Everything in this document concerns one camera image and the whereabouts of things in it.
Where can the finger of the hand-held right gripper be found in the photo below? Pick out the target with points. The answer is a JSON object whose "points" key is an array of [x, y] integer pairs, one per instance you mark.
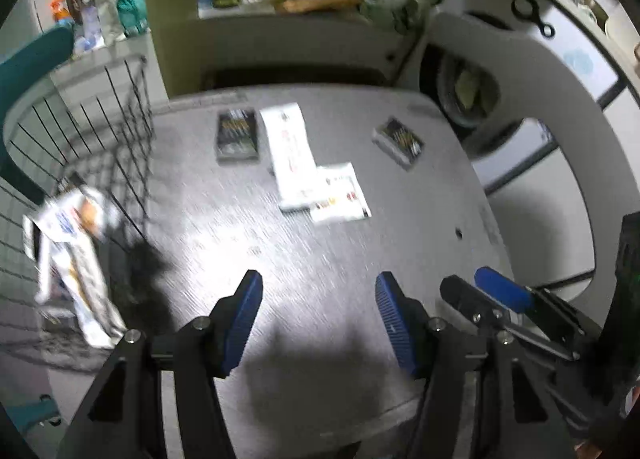
{"points": [[465, 296], [500, 289]]}

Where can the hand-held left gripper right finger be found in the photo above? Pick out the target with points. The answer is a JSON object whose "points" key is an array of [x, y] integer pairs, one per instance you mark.
{"points": [[395, 319]]}

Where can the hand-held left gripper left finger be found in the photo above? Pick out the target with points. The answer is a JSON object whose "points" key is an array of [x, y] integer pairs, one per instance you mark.
{"points": [[245, 319]]}

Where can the small white sachet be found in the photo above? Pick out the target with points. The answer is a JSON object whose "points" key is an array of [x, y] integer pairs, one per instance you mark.
{"points": [[340, 194]]}

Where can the black tissue pack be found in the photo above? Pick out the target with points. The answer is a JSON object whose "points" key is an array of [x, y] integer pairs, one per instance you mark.
{"points": [[398, 141], [237, 135]]}

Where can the long white packet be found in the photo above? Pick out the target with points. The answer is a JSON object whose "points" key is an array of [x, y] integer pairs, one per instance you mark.
{"points": [[290, 154]]}

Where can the white washing machine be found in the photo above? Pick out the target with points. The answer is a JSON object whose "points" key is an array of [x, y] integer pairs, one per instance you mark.
{"points": [[465, 89]]}

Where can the black scissors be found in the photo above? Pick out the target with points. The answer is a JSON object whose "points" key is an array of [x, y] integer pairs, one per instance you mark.
{"points": [[524, 6]]}

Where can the olive green panel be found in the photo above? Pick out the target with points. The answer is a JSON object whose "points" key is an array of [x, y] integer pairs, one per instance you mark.
{"points": [[170, 14]]}

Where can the orange bottle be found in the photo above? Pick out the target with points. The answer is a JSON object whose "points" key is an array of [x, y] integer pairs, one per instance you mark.
{"points": [[61, 9]]}

